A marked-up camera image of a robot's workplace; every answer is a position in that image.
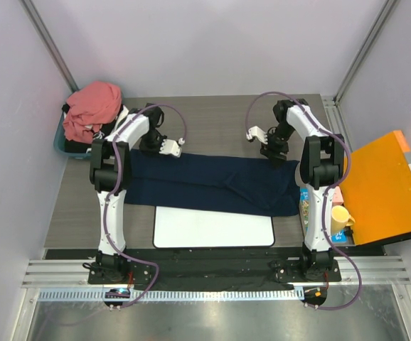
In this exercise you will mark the pink cube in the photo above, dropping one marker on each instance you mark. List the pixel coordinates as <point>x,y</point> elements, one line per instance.
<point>337,197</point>

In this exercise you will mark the pink crumpled t-shirt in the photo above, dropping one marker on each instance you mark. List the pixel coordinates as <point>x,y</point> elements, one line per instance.
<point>90,108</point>

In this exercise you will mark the white mat with black border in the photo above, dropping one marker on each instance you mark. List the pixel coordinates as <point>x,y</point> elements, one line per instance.
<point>184,228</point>

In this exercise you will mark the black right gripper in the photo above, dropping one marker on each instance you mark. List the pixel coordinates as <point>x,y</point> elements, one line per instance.
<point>272,152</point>

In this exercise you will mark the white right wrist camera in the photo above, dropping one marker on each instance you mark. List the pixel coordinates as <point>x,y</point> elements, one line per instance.
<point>256,133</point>

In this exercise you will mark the teal laundry basket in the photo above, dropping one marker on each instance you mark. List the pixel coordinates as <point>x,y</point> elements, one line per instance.
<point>65,109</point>

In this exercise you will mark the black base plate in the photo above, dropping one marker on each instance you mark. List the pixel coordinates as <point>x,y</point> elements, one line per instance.
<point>216,269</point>

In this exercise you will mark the white slotted cable duct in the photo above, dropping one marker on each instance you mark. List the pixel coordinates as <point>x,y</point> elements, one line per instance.
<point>115,295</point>

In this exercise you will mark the yellow mug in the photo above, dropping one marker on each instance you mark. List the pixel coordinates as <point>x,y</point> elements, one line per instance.
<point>340,218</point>

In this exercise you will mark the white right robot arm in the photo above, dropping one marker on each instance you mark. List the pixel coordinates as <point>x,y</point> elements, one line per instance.
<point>320,168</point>

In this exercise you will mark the navy blue t-shirt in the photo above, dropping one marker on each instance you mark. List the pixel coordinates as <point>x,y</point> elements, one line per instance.
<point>249,186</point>

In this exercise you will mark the colourful picture book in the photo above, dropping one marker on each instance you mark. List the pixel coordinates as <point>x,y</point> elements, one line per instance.
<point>339,238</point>

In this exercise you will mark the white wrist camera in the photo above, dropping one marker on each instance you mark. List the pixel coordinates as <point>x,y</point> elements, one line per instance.
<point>171,147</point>
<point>256,133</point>

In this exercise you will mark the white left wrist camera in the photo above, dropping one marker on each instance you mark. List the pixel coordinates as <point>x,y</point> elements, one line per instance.
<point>171,147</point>

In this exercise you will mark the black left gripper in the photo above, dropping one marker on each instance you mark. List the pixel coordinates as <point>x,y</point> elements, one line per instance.
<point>143,147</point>

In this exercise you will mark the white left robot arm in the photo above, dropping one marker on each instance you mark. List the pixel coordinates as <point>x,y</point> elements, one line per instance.
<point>111,175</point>

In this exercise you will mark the orange board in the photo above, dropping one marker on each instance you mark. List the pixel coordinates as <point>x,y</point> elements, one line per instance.
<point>377,190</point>

